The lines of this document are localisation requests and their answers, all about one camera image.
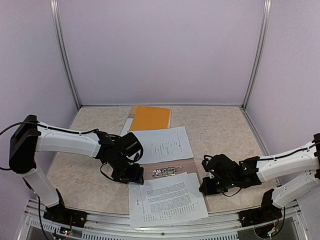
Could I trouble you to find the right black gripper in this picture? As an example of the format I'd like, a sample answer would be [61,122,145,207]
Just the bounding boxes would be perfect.
[199,176,237,196]

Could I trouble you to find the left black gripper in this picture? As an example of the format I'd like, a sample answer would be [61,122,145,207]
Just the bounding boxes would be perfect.
[110,153,144,185]

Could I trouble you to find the translucent grey plastic sheet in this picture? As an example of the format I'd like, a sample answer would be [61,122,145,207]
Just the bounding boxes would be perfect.
[140,158,208,219]

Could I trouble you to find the remaining white paper stack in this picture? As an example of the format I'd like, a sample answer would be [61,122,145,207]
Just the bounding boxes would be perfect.
[128,172,209,228]

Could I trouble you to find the metal clip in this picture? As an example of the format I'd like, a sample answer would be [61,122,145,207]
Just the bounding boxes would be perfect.
[152,165,183,178]

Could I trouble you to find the white printed paper sheets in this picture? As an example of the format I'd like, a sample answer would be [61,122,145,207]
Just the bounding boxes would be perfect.
[133,126,194,164]

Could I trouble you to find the orange file folder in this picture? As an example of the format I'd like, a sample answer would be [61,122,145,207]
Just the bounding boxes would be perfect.
[120,105,172,135]

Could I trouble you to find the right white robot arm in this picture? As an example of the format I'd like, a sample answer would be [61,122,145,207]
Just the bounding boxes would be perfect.
[199,133,320,222]

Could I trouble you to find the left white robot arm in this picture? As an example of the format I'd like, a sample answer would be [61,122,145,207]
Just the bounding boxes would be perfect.
[8,115,144,223]

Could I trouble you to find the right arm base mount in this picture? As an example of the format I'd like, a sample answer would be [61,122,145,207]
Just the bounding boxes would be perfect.
[238,208,283,227]

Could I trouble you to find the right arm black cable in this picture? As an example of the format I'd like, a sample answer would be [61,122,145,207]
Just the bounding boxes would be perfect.
[202,147,320,198]

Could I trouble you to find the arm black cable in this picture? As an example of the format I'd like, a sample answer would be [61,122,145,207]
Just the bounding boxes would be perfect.
[202,147,320,198]
[0,122,146,181]

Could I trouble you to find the front aluminium rail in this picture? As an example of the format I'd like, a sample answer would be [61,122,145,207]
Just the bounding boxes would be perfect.
[16,199,310,240]

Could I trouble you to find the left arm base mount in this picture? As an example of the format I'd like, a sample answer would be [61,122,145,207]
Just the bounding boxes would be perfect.
[43,206,88,228]

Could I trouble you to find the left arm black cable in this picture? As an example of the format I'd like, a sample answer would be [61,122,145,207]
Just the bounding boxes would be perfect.
[0,122,146,181]

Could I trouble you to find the left aluminium frame post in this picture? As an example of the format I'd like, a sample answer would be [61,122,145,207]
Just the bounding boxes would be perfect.
[49,0,82,110]

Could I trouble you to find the aluminium frame post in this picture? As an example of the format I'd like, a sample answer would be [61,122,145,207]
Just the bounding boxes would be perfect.
[241,0,272,112]
[49,0,82,110]

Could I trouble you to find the right aluminium frame post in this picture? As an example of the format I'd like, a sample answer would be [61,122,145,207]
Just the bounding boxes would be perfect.
[241,0,272,112]

